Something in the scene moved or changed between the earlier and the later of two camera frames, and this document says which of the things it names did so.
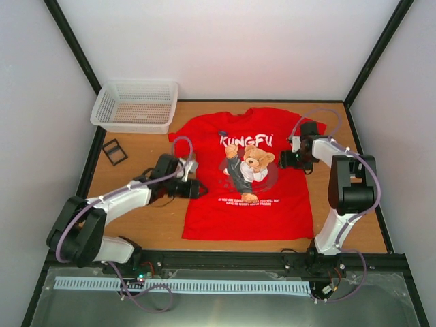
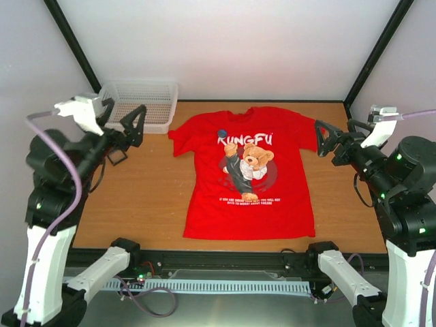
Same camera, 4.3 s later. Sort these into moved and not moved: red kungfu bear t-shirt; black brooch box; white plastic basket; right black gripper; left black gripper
Moved: right black gripper; left black gripper
Not moved: black brooch box; white plastic basket; red kungfu bear t-shirt
